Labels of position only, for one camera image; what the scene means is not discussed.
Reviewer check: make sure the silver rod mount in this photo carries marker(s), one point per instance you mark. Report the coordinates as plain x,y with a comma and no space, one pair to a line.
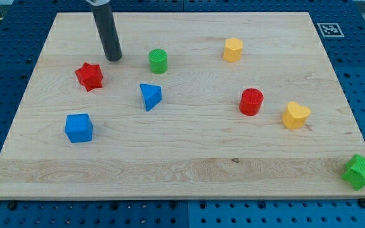
98,2

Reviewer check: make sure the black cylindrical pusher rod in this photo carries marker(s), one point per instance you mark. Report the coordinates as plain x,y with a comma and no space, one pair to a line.
105,23

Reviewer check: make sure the blue triangle block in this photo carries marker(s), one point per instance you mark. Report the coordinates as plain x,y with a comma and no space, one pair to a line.
152,95

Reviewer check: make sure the red star block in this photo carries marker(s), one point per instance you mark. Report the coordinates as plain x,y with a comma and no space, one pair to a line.
90,76

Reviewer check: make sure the green cylinder block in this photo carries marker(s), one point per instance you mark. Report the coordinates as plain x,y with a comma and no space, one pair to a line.
158,61

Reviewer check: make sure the blue cube block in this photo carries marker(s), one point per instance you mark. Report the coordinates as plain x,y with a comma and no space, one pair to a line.
79,128

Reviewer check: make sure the yellow hexagon block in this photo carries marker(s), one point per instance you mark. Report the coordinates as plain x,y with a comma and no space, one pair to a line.
233,49

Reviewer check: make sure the wooden board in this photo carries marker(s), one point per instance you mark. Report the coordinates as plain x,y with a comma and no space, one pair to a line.
195,143

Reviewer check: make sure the red cylinder block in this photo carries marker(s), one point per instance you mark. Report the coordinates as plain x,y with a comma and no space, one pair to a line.
251,101

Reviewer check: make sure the yellow heart block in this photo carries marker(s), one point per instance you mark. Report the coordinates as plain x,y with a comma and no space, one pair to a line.
295,115

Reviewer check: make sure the white fiducial marker tag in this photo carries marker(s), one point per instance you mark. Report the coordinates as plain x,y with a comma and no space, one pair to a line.
328,29

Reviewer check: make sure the green star block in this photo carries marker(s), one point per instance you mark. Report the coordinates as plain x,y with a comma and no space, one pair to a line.
354,172

